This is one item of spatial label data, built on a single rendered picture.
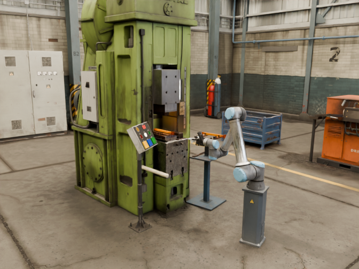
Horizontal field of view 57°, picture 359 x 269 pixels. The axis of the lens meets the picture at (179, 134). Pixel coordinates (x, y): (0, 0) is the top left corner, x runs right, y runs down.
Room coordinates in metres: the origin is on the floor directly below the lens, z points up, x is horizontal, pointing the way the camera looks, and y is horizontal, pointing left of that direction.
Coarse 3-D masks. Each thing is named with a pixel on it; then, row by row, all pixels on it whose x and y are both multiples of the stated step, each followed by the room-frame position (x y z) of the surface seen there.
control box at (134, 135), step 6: (132, 126) 3.34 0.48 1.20; (138, 126) 3.43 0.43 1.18; (132, 132) 3.32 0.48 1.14; (138, 132) 3.37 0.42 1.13; (144, 132) 3.46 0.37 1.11; (132, 138) 3.32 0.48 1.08; (138, 138) 3.30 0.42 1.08; (144, 138) 3.40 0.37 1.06; (150, 138) 3.51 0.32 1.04; (138, 144) 3.30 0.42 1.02; (156, 144) 3.55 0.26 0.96; (138, 150) 3.30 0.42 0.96; (144, 150) 3.28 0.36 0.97
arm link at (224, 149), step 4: (244, 112) 3.29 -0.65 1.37; (244, 116) 3.31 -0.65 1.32; (240, 120) 3.33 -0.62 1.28; (244, 120) 3.35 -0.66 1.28; (228, 132) 3.46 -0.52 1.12; (228, 136) 3.46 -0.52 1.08; (224, 140) 3.50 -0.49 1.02; (228, 140) 3.47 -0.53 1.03; (224, 144) 3.50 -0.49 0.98; (228, 144) 3.48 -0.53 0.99; (220, 148) 3.55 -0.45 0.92; (224, 148) 3.51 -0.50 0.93; (228, 148) 3.53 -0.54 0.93; (220, 152) 3.52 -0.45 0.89; (224, 152) 3.53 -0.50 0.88; (220, 156) 3.53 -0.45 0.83
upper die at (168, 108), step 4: (156, 104) 3.98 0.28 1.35; (168, 104) 3.92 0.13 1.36; (172, 104) 3.96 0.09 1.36; (176, 104) 4.01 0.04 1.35; (156, 108) 3.98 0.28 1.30; (160, 108) 3.93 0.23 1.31; (164, 108) 3.88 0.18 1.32; (168, 108) 3.92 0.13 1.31; (172, 108) 3.96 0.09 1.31; (176, 108) 4.01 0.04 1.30; (164, 112) 3.88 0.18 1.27
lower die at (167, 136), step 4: (156, 132) 4.05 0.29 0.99; (160, 132) 4.05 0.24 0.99; (164, 132) 4.03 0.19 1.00; (156, 136) 3.98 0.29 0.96; (160, 136) 3.93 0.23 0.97; (164, 136) 3.88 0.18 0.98; (168, 136) 3.92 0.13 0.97; (172, 136) 3.96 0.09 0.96; (176, 136) 4.01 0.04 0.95; (168, 140) 3.92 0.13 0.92
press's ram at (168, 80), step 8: (160, 72) 3.85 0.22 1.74; (168, 72) 3.91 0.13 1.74; (176, 72) 4.01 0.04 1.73; (160, 80) 3.85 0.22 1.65; (168, 80) 3.92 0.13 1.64; (176, 80) 4.01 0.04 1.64; (160, 88) 3.85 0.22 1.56; (168, 88) 3.92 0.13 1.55; (176, 88) 4.01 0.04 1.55; (160, 96) 3.85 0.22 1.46; (168, 96) 3.92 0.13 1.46; (176, 96) 4.01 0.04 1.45; (160, 104) 3.85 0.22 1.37
